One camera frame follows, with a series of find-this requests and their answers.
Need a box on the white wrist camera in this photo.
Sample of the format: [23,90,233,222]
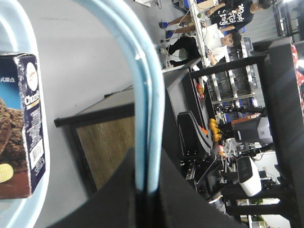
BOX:
[237,156,262,197]

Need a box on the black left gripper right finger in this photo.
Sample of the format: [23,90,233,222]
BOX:
[152,150,246,228]

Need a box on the light blue plastic basket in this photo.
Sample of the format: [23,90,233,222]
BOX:
[0,0,164,228]

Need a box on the wood panel black cabinet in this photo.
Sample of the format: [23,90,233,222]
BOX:
[54,86,135,196]

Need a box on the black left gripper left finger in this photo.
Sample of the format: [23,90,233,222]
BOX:
[49,148,144,228]

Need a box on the blue chocolate cookie box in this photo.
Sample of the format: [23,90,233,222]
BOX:
[0,52,46,200]

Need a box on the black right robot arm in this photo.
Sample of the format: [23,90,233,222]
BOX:
[158,111,244,228]

